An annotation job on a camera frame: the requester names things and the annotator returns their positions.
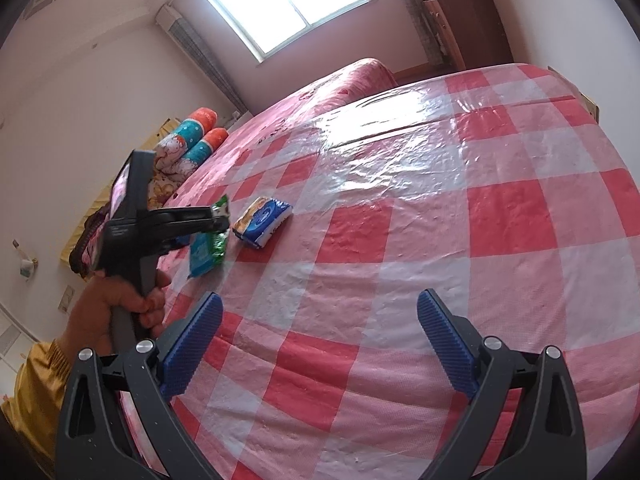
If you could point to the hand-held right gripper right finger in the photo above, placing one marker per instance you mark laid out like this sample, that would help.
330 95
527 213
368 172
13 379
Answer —
450 345

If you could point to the window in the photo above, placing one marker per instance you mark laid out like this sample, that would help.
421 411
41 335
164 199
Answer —
285 5

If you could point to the red white checked plastic cloth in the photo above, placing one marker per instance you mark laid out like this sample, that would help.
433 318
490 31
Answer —
500 220

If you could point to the blue tissue pack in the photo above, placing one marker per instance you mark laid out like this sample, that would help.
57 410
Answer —
262 220

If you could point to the brown wooden cabinet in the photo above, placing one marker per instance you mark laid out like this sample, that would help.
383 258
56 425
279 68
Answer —
465 15

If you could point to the beige floral pillow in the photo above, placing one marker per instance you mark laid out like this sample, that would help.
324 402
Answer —
160 190

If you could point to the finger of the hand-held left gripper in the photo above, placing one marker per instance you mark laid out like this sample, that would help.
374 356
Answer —
172 242
185 216

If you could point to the rolled cartoon print bolster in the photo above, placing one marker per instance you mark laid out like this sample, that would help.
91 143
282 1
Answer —
192 127
202 150

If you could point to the person's left hand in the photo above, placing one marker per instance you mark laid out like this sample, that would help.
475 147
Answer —
92 310

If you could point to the bed with pink sheet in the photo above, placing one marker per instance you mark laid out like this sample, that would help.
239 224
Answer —
325 90

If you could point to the brown cardboard sheet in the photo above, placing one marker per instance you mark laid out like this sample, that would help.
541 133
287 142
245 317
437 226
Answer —
580 95

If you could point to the grey checked curtain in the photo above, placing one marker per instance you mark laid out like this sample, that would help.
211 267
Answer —
205 60

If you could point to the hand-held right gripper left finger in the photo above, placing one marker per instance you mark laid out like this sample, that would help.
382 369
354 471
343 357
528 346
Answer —
192 340

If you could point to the grey patterned curtain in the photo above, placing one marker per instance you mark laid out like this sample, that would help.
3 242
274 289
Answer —
425 25

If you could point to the teal and green snack packet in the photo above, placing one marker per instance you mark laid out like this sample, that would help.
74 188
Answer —
207 250

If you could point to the white wall socket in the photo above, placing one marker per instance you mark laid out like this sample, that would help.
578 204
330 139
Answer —
66 299

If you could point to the pink folded quilt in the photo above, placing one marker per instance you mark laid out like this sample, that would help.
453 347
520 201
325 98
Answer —
87 255

